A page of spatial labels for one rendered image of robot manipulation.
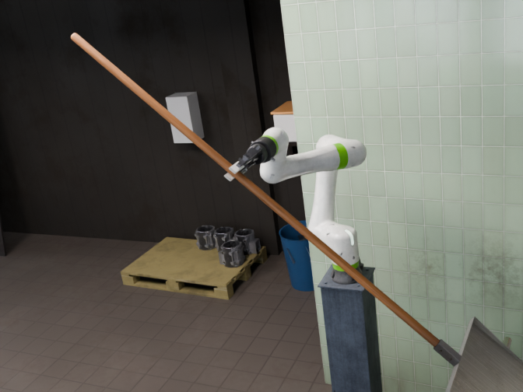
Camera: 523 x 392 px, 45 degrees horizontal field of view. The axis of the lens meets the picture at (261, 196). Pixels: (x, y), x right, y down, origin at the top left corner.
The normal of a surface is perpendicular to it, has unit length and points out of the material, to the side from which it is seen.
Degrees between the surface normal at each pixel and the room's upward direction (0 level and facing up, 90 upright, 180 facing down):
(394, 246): 90
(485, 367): 41
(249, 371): 0
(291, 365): 0
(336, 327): 90
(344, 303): 90
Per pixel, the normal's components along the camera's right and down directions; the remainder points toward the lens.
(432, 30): -0.46, 0.37
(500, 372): 0.48, -0.66
